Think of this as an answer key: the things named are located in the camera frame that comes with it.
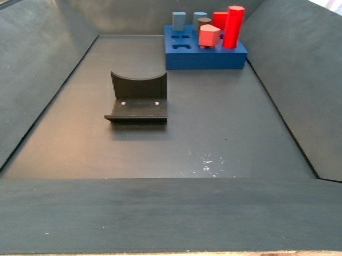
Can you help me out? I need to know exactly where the light blue cylinder peg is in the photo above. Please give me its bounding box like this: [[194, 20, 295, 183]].
[[192, 11, 207, 31]]

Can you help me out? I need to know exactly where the salmon pentagon peg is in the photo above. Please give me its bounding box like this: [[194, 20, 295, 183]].
[[199, 24, 220, 48]]

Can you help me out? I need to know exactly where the red half-round peg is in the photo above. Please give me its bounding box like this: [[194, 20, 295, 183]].
[[212, 12, 227, 30]]

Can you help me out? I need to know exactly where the black curved holder stand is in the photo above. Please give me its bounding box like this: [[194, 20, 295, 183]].
[[104, 73, 167, 123]]

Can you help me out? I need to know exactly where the blue shape sorter board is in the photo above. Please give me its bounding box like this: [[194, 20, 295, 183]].
[[163, 25, 247, 70]]

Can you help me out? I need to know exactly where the tall red hexagonal peg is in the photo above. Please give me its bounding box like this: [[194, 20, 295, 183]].
[[222, 5, 245, 49]]

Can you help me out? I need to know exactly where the light blue square peg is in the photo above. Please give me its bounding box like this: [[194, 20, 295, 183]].
[[172, 12, 186, 31]]

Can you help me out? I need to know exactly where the brown cylinder peg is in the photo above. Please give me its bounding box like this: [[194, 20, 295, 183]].
[[198, 17, 211, 32]]

